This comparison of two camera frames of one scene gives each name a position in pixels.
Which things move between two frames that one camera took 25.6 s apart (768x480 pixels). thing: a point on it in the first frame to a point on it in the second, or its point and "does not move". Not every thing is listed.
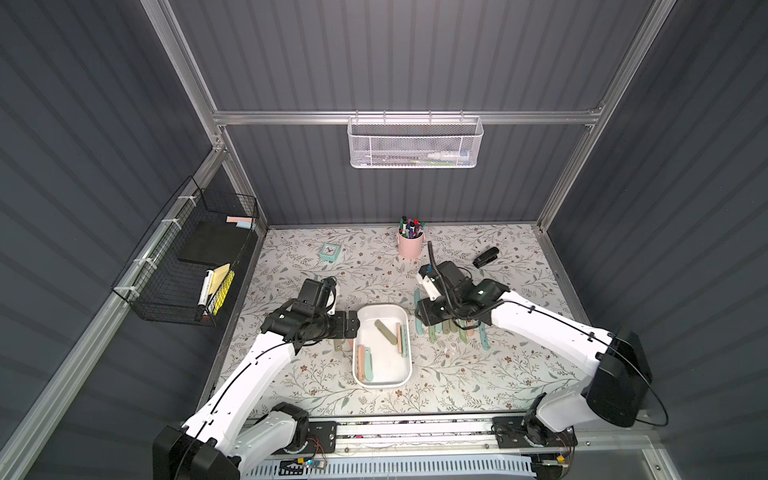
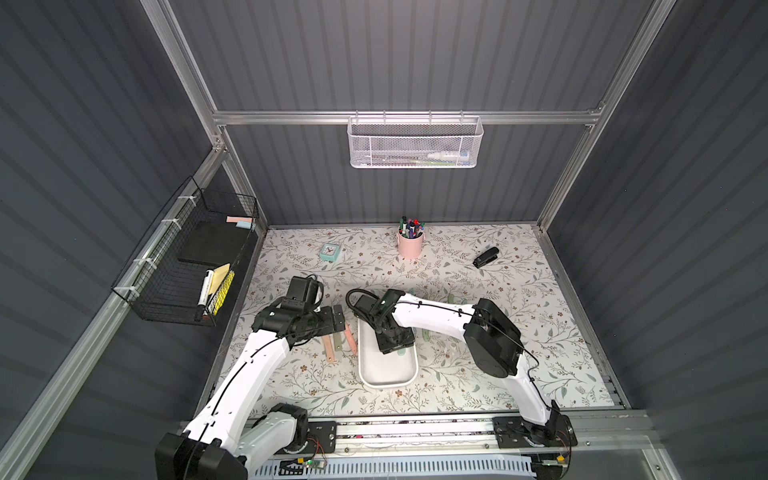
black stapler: [486, 258] does not move
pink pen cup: [410, 247] does not move
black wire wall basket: [184, 263] does not move
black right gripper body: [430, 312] to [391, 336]
